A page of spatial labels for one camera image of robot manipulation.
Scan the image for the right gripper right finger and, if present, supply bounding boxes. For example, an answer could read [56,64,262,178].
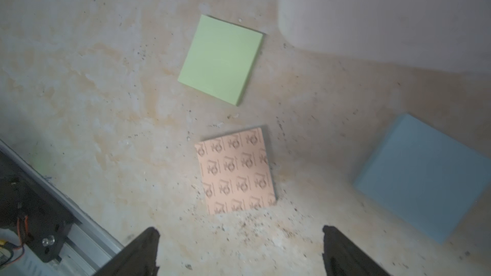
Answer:
[322,225,389,276]

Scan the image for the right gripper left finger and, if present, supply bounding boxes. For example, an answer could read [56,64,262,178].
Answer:
[94,227,160,276]

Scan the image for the white drawer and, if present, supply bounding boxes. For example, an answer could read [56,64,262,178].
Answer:
[278,0,490,74]

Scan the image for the blue sticky note pad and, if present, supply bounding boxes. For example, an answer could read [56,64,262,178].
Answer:
[354,114,490,244]

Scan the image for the green sticky pad near cabinet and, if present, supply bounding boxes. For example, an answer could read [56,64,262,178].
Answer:
[178,15,264,106]

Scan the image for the patterned orange pad left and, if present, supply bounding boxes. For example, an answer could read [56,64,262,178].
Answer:
[195,127,277,215]

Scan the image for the aluminium front rail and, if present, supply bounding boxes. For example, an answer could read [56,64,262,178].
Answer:
[1,142,123,275]

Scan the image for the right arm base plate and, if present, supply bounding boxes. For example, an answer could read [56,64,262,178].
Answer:
[1,153,75,270]

